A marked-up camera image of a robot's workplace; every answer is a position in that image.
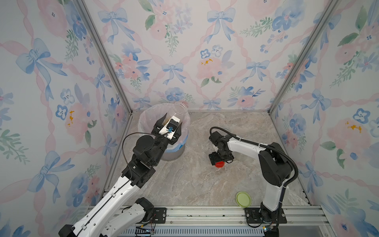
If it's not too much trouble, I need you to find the red lid peanut jar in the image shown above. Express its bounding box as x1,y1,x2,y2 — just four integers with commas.
166,102,190,123

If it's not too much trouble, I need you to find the aluminium corner post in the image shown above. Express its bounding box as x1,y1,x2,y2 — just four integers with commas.
268,0,340,115
73,0,133,115

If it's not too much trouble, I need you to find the thin black left cable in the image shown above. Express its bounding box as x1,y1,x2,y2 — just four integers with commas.
122,132,158,178

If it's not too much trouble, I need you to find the right aluminium corner post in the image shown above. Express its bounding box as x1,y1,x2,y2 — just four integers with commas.
268,0,340,115

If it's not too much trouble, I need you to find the left aluminium corner post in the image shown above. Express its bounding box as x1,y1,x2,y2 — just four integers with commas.
73,0,133,115

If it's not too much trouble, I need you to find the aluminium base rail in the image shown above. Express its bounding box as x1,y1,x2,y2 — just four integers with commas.
77,205,337,237

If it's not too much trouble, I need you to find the grey mesh trash bin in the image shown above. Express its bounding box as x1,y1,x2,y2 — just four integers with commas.
161,144,186,162

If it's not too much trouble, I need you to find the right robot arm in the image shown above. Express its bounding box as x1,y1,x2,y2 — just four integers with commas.
209,129,299,224

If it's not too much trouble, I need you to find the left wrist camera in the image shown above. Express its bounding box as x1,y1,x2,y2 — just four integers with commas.
159,117,180,140

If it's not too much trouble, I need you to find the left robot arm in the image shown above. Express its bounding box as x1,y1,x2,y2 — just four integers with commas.
58,115,183,237

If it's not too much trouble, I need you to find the red jar lid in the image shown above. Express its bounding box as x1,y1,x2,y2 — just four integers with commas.
214,162,225,168

